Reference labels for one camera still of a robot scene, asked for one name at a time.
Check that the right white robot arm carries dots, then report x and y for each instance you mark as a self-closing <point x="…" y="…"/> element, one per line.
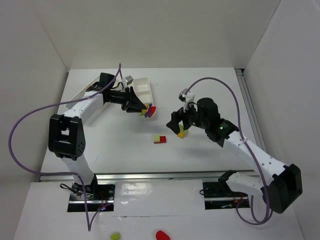
<point x="279" y="185"/>

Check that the lime lego foreground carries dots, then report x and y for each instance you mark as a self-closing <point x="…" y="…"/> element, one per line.
<point x="115" y="236"/>

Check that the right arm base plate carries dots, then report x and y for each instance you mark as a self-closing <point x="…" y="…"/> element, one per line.
<point x="216" y="199"/>

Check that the red yellow purple lego stack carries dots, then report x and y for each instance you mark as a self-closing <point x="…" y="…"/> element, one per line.
<point x="149" y="111"/>

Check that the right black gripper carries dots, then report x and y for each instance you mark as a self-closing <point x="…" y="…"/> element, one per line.
<point x="185" y="118"/>

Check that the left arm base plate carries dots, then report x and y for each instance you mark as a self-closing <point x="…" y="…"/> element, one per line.
<point x="102" y="199"/>

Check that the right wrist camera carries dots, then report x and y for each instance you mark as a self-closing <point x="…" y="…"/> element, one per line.
<point x="186" y="97"/>

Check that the white compartment tray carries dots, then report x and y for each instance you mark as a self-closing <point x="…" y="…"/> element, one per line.
<point x="89" y="108"/>
<point x="142" y="88"/>

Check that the lime and yellow lego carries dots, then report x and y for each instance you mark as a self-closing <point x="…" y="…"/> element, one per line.
<point x="182" y="132"/>

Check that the left white compartment tray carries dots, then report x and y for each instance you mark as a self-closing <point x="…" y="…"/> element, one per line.
<point x="89" y="108"/>

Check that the lime and red lego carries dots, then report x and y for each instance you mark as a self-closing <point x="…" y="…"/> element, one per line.
<point x="159" y="139"/>

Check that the red oval lego foreground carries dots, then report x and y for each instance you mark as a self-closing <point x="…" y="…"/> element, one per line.
<point x="161" y="235"/>

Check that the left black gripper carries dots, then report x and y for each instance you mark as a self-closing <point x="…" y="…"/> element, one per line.
<point x="128" y="98"/>

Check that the centre white compartment tray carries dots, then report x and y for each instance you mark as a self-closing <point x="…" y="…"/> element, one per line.
<point x="142" y="88"/>

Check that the front aluminium rail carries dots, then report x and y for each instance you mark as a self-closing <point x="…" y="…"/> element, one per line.
<point x="148" y="176"/>

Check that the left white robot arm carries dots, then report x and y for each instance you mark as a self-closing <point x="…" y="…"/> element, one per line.
<point x="66" y="137"/>

